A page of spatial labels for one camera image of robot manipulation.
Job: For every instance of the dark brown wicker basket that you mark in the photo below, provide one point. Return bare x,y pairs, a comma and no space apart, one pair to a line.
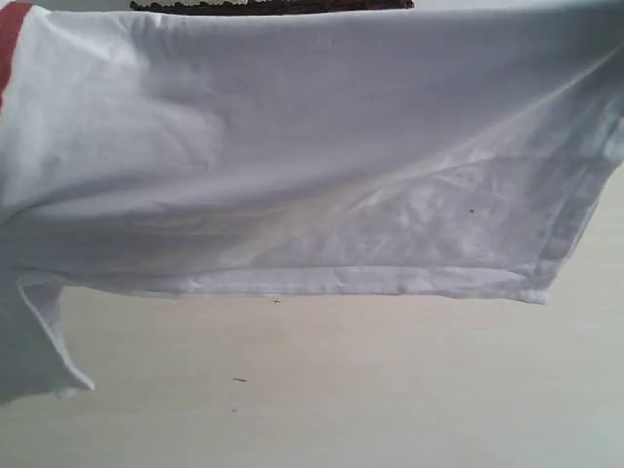
266,8

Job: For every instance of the white t-shirt red lettering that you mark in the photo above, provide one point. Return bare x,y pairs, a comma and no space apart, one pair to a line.
444,152

